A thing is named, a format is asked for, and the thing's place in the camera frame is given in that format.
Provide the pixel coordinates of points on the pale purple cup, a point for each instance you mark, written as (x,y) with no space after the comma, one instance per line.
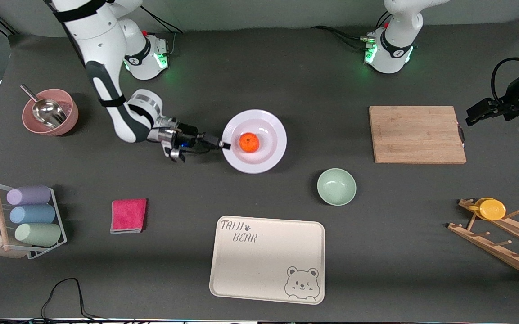
(29,195)

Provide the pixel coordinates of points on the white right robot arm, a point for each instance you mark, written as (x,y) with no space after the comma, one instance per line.
(106,36)

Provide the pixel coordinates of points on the yellow mug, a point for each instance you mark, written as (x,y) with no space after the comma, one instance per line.
(492,209)

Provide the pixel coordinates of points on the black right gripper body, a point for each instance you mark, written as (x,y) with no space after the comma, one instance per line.
(189,136)

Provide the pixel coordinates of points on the pink folded cloth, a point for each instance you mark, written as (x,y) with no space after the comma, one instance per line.
(128,215)

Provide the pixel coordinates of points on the pink bowl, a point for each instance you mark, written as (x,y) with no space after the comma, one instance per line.
(68,121)

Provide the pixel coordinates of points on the wooden peg rack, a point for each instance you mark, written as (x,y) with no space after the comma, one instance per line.
(502,252)

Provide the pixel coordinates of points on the cream bear print tray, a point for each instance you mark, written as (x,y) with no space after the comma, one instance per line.
(259,256)

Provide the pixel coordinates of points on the white round plate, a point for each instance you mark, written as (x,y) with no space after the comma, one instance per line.
(270,126)

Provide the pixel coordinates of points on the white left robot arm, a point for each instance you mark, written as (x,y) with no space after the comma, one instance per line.
(396,49)

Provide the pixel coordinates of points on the pale green cup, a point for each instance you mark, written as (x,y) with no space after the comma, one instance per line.
(38,234)

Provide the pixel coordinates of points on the pale green bowl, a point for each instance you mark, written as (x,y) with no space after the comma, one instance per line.
(336,186)

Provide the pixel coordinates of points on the pale blue cup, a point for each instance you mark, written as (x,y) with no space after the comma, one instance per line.
(33,214)

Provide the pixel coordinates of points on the wooden cutting board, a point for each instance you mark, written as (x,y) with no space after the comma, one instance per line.
(414,135)

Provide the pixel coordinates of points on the metal scoop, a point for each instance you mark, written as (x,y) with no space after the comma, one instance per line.
(48,112)

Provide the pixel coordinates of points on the orange fruit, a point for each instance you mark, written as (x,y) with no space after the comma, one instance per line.
(249,142)

